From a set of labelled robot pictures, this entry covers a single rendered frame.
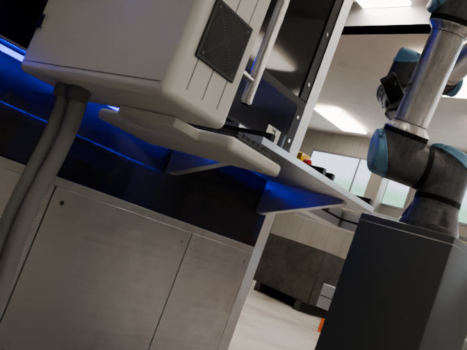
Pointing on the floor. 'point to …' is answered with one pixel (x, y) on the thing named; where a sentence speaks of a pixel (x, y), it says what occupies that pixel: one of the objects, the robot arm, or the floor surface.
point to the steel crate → (297, 273)
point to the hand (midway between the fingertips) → (410, 115)
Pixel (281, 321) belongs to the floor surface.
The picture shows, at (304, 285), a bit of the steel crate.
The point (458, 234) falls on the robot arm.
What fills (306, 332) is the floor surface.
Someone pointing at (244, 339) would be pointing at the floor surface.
